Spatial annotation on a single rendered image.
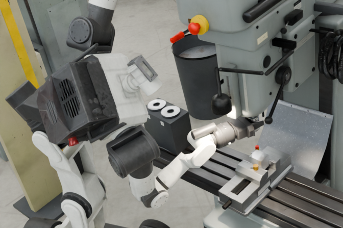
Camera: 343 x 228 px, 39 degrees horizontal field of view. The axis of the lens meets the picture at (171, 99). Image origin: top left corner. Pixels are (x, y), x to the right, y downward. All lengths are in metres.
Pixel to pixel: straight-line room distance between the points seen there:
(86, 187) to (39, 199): 1.65
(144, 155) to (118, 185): 2.10
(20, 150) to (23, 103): 1.56
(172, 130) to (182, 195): 1.28
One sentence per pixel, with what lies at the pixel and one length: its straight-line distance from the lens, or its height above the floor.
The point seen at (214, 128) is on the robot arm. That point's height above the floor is 1.30.
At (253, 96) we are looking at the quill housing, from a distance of 1.72.
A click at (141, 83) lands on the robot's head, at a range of 1.54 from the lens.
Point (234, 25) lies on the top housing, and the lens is 1.45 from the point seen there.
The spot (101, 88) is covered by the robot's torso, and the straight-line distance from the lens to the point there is 1.52.
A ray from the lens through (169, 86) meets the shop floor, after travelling 4.64.
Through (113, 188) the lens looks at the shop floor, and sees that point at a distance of 3.62.
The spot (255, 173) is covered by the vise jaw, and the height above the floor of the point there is 1.04.
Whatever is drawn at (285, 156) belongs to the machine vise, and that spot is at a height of 1.00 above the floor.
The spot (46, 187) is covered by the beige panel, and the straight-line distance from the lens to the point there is 3.60.
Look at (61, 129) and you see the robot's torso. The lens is 1.58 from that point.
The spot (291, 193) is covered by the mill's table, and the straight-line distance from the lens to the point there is 2.06.
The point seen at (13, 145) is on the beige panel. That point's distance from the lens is 3.31.
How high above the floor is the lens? 2.37
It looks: 32 degrees down
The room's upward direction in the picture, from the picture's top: 11 degrees counter-clockwise
